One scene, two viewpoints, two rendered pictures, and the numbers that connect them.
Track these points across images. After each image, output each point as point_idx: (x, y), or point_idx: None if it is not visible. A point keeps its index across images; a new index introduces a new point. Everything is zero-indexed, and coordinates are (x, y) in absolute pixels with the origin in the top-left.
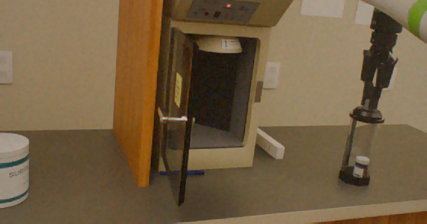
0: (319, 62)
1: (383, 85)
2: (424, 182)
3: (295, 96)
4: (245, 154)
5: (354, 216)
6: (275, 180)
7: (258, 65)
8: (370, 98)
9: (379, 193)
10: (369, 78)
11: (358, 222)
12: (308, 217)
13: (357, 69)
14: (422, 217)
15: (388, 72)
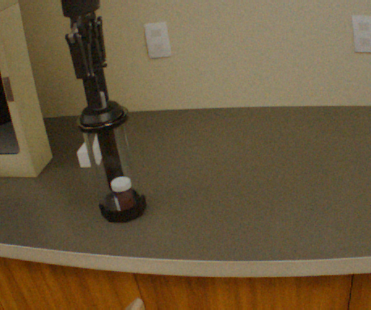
0: (230, 14)
1: (78, 75)
2: (234, 227)
3: (207, 64)
4: (23, 161)
5: (56, 262)
6: (28, 199)
7: None
8: (85, 93)
9: (119, 237)
10: (92, 60)
11: (85, 270)
12: None
13: (302, 21)
14: (199, 282)
15: (73, 55)
